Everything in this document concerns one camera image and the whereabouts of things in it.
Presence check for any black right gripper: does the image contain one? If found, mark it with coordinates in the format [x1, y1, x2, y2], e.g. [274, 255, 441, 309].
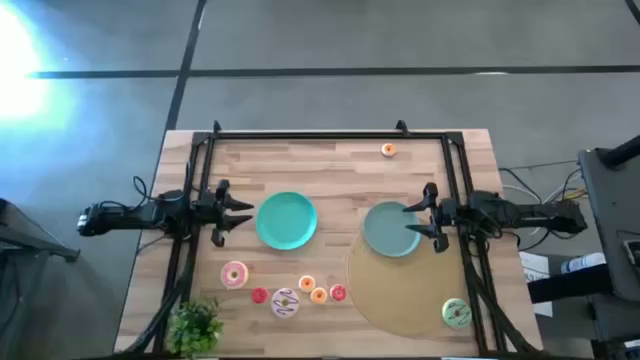
[402, 182, 469, 253]

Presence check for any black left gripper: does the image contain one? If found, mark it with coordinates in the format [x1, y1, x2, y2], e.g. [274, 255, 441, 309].
[195, 179, 255, 248]

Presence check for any large pink frosted donut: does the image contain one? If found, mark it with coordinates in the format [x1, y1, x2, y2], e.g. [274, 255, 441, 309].
[220, 260, 250, 290]

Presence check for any large green frosted donut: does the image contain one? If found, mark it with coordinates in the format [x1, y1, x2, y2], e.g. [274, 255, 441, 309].
[441, 297, 473, 330]

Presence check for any grey-blue round plate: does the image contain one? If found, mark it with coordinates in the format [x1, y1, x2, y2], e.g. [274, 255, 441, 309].
[362, 200, 424, 259]

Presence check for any teal round plate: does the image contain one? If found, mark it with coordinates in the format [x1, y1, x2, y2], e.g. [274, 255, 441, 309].
[255, 191, 319, 251]

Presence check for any round woven tan placemat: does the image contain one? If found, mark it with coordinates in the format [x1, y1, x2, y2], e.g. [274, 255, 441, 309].
[346, 215, 464, 337]

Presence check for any large purple squiggle donut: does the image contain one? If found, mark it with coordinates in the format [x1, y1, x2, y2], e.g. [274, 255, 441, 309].
[270, 287, 301, 319]

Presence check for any small green potted plant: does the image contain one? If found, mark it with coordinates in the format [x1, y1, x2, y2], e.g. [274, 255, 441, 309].
[167, 298, 225, 359]

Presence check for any white paper sheet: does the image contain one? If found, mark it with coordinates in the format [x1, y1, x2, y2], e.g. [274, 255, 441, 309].
[518, 251, 554, 318]

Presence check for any white bottle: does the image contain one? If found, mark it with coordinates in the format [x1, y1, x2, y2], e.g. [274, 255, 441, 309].
[560, 252, 607, 275]

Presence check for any grey equipment cart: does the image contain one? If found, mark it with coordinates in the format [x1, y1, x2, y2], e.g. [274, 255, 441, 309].
[578, 134, 640, 301]

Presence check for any dark grey side stand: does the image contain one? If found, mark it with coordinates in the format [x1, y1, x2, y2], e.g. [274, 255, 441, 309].
[0, 197, 81, 360]

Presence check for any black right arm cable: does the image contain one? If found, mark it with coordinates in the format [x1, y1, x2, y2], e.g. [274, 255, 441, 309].
[469, 212, 506, 241]

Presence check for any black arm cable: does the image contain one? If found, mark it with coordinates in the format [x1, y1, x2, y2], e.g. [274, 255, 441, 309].
[469, 212, 506, 241]
[131, 174, 174, 204]

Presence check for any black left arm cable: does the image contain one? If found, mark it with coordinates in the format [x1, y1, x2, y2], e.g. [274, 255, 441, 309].
[131, 174, 174, 204]

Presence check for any white floor cable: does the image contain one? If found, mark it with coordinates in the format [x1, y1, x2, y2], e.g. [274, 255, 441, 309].
[501, 183, 546, 237]

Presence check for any black aluminium rig frame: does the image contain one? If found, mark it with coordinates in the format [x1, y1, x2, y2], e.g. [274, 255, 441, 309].
[152, 119, 532, 357]

